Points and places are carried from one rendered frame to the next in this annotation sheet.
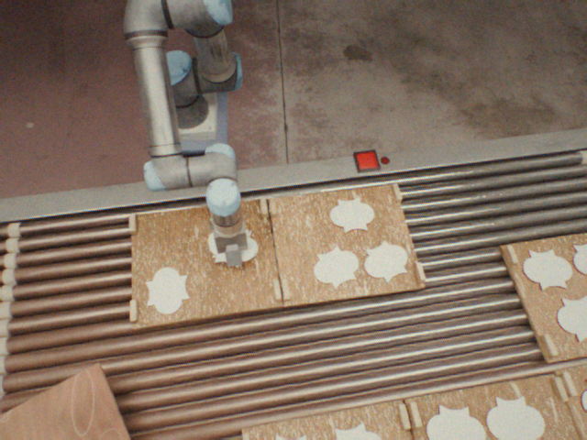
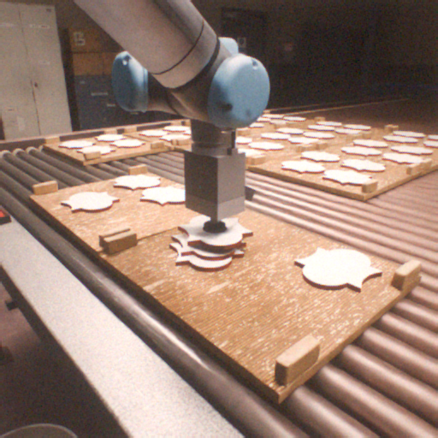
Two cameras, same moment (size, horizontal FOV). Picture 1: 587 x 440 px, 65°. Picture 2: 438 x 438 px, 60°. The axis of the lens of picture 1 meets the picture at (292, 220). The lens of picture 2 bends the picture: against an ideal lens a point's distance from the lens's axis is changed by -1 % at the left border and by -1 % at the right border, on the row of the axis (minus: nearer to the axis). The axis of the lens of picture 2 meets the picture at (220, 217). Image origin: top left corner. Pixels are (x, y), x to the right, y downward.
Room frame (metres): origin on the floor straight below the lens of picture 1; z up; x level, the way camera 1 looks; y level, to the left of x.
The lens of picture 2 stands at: (0.82, 0.71, 1.24)
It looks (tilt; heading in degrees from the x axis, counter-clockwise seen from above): 22 degrees down; 242
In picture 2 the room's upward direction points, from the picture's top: straight up
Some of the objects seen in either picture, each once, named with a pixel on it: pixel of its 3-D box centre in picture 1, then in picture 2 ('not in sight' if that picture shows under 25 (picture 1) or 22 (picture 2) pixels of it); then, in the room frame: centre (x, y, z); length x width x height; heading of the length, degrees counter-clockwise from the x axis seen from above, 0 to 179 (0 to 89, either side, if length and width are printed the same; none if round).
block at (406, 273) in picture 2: (134, 311); (406, 274); (0.33, 0.41, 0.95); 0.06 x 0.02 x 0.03; 14
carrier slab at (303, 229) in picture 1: (343, 242); (129, 204); (0.60, -0.16, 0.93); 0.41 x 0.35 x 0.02; 103
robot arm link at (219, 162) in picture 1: (214, 169); (163, 82); (0.63, 0.20, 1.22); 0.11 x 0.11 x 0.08; 12
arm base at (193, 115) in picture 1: (184, 102); not in sight; (1.06, 0.40, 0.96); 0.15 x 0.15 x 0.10
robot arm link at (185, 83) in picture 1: (178, 77); not in sight; (1.06, 0.40, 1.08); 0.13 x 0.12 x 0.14; 102
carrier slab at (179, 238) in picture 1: (204, 258); (251, 268); (0.51, 0.25, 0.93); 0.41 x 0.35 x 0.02; 104
